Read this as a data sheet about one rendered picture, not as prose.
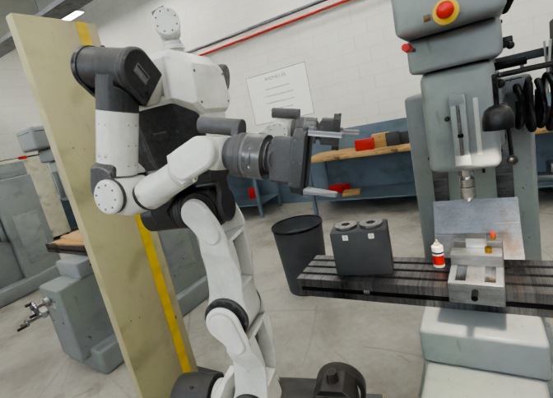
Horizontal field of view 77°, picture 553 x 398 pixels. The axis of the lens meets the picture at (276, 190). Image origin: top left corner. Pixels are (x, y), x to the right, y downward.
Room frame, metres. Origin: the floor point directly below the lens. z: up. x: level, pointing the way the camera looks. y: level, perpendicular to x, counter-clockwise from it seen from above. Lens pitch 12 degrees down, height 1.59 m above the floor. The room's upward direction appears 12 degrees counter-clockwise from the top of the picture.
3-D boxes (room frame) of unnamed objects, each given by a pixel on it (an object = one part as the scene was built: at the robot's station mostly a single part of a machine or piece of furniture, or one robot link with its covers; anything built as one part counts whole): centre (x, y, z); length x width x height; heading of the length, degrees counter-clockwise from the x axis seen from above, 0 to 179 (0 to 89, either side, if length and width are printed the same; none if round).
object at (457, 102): (1.02, -0.57, 1.44); 0.04 x 0.04 x 0.21; 58
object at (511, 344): (1.12, -0.63, 0.78); 0.50 x 0.35 x 0.12; 148
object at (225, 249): (1.03, 0.21, 1.19); 0.18 x 0.15 x 0.47; 161
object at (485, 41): (1.15, -0.65, 1.68); 0.34 x 0.24 x 0.10; 148
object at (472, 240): (1.11, -0.64, 1.03); 0.06 x 0.05 x 0.06; 56
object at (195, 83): (1.04, 0.25, 1.68); 0.34 x 0.30 x 0.36; 161
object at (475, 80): (1.12, -0.63, 1.47); 0.21 x 0.19 x 0.32; 58
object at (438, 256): (1.22, -0.55, 0.97); 0.04 x 0.04 x 0.11
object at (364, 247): (1.33, -0.29, 1.02); 0.22 x 0.12 x 0.20; 69
